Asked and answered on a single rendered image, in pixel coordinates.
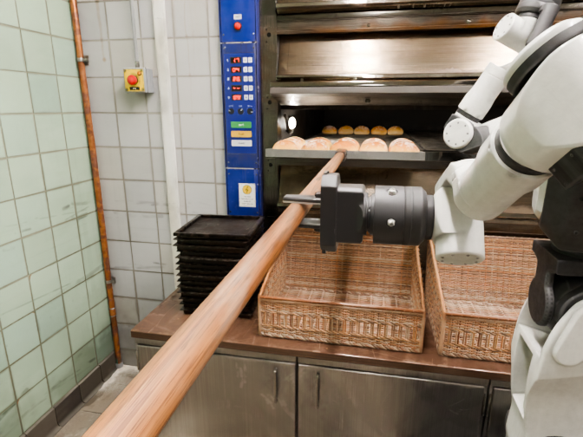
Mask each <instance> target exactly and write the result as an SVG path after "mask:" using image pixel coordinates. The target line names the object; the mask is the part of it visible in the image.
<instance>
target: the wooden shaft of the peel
mask: <svg viewBox="0 0 583 437"><path fill-rule="evenodd" d="M343 159H344V154H343V153H342V152H338V153H336V154H335V155H334V157H333V158H332V159H331V160H330V161H329V162H328V163H327V164H326V166H325V167H324V168H323V169H322V170H321V171H320V172H319V173H318V175H317V176H316V177H315V178H314V179H313V180H312V181H311V183H310V184H309V185H308V186H307V187H306V188H305V189H304V190H303V191H302V192H301V193H300V194H299V195H314V194H315V192H320V191H321V180H322V175H323V174H324V171H330V173H334V172H336V170H337V168H338V167H339V165H340V164H341V162H342V161H343ZM312 206H313V205H307V204H295V203H291V204H290V205H289V206H288V207H287V209H286V210H285V211H284V212H283V213H282V214H281V215H280V216H279V218H278V219H277V220H276V221H275V222H274V223H273V224H272V226H271V227H270V228H269V229H268V230H267V231H266V232H265V233H264V235H263V236H262V237H261V238H260V239H259V240H258V241H257V242H256V244H255V245H254V246H253V247H252V248H251V249H250V250H249V252H247V253H246V254H245V256H244V257H242V258H241V260H240V261H239V262H238V263H237V264H236V265H235V266H234V267H233V269H232V270H231V271H230V272H229V273H228V274H227V275H226V277H225V278H224V279H223V280H222V281H221V282H220V283H219V284H218V286H217V287H216V288H215V289H214V290H213V291H212V292H211V293H210V295H209V296H208V297H207V298H206V299H205V300H204V301H203V302H202V304H201V305H200V306H199V307H198V308H197V309H196V310H195V311H194V313H193V314H192V315H191V316H190V317H189V318H188V319H187V320H186V321H185V322H184V323H183V324H182V325H181V326H180V327H179V329H178V330H177V331H176V332H175V333H174V334H173V335H172V336H171V338H170V339H169V340H168V341H167V342H166V343H165V344H164V345H163V347H162V348H161V349H160V350H159V351H158V352H157V353H156V354H155V356H154V357H153V358H152V359H151V360H150V361H149V362H148V363H147V365H146V366H145V367H144V368H143V369H142V370H141V371H140V373H139V374H138V375H137V376H136V377H135V378H134V379H133V380H132V381H131V382H130V383H129V384H128V385H127V386H126V387H125V389H124V390H123V391H122V392H121V393H120V394H119V395H118V396H117V398H116V399H115V400H114V401H113V402H112V403H111V404H110V405H109V407H108V408H107V409H106V410H105V411H104V412H103V413H102V415H101V416H100V417H99V418H98V419H97V420H96V421H95V422H94V424H93V425H92V426H91V427H90V428H89V429H88V430H87V431H86V433H85V434H84V435H83V436H82V437H158V435H159V434H160V432H161V430H162V429H163V428H164V426H165V425H166V424H167V422H168V420H169V419H170V418H171V416H172V415H173V413H174V411H175V410H176V408H177V407H178V406H179V405H180V403H181V401H182V400H183V398H184V397H185V395H186V394H187V392H188V390H189V389H190V387H192V385H193V383H194V382H195V380H196V379H197V377H198V376H199V374H200V372H201V371H202V369H203V368H204V367H205V366H206V364H207V362H208V361H209V359H210V358H211V356H212V355H213V353H214V351H215V350H216V349H217V348H218V346H219V344H220V343H221V341H222V340H223V338H224V337H225V335H226V333H227V332H228V330H229V329H230V328H231V327H232V326H233V324H234V322H235V321H236V319H237V318H238V316H239V314H240V313H241V311H242V310H243V309H244V308H245V306H246V304H247V303H248V301H249V300H250V298H251V297H252V295H253V293H254V292H255V290H256V289H257V288H258V287H259V285H260V283H261V282H262V280H263V279H264V277H265V275H266V274H267V272H268V271H269V270H270V269H271V267H272V265H273V264H274V262H275V261H276V259H277V258H278V256H279V254H280V253H281V251H282V250H283V249H284V248H285V246H286V244H287V243H288V241H289V240H290V238H291V237H292V235H293V234H294V232H295V231H296V230H297V229H298V227H299V225H300V224H301V222H302V221H303V219H304V218H305V216H306V214H307V213H308V211H310V209H311V207H312Z"/></svg>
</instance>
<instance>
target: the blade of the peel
mask: <svg viewBox="0 0 583 437"><path fill-rule="evenodd" d="M336 151H337V150H304V149H272V148H268V149H266V150H265V156H266V157H293V158H329V159H332V158H333V157H334V155H335V152H336ZM346 159H364V160H425V152H423V151H420V152H389V149H388V152H387V151H359V150H358V151H347V158H346Z"/></svg>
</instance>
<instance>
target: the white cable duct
mask: <svg viewBox="0 0 583 437"><path fill-rule="evenodd" d="M152 5H153V16H154V37H155V47H156V59H157V69H158V80H159V91H160V112H161V123H162V133H163V145H164V155H165V166H166V177H167V198H168V209H169V219H170V231H171V241H172V252H173V263H174V283H175V289H177V288H178V287H177V286H178V285H179V284H180V282H177V280H178V279H179V278H180V277H179V276H176V275H177V274H178V273H179V272H180V270H176V268H177V267H178V266H179V264H176V263H177V262H178V261H179V259H178V258H175V257H176V256H177V255H179V254H180V252H179V251H177V246H173V245H174V244H175V243H176V242H177V240H173V238H175V237H177V236H174V235H173V233H174V232H175V231H177V230H178V229H180V228H181V222H180V200H179V188H178V176H177V165H176V152H175V140H174V118H173V106H172V94H171V82H170V70H169V58H168V46H167V23H166V11H165V0H152Z"/></svg>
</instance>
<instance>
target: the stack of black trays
mask: <svg viewBox="0 0 583 437"><path fill-rule="evenodd" d="M264 219H265V216H247V215H221V214H198V215H197V216H196V217H194V218H193V219H191V220H190V221H188V222H187V223H186V224H184V225H183V226H182V227H181V228H180V229H178V230H177V231H175V232H174V233H173V235H174V236H177V237H175V238H173V240H177V242H176V243H175V244H174V245H173V246H177V251H179V252H180V254H179V255H177V256H176V257H175V258H178V259H179V261H178V262H177V263H176V264H179V266H178V267H177V268H176V270H180V272H179V273H178V274H177V275H176V276H179V277H180V278H179V279H178V280H177V282H180V284H179V285H178V286H177V287H180V289H179V291H178V292H177V293H181V297H180V298H179V299H183V300H182V301H181V302H180V304H184V305H183V306H182V307H181V308H180V310H184V313H186V314H193V313H194V311H195V310H196V309H197V308H198V307H199V306H200V305H201V304H202V302H203V301H204V300H205V299H206V298H207V297H208V296H209V295H210V293H211V292H212V291H213V290H214V289H215V288H216V287H217V286H218V284H219V283H220V282H221V281H222V280H223V279H224V278H225V277H226V275H227V274H228V273H229V272H230V271H231V270H232V269H233V267H234V266H235V265H236V264H237V263H238V262H239V261H240V260H241V258H242V257H244V256H245V254H246V253H247V252H249V250H250V249H251V248H252V247H253V246H254V245H255V244H256V242H257V241H258V240H259V239H260V238H261V237H262V236H263V235H264V232H262V231H263V230H264V228H265V227H261V226H262V224H263V223H264V222H262V221H263V220H264ZM264 281H265V280H264V279H263V280H262V282H261V283H260V285H259V287H258V288H257V289H256V290H255V292H254V293H253V295H252V297H251V298H250V300H249V301H248V303H247V304H246V306H245V308H244V309H243V310H242V311H241V313H240V314H239V316H238V317H246V318H250V316H251V315H252V313H253V312H254V310H255V308H256V306H257V304H258V294H259V292H260V289H261V287H262V284H263V282H264Z"/></svg>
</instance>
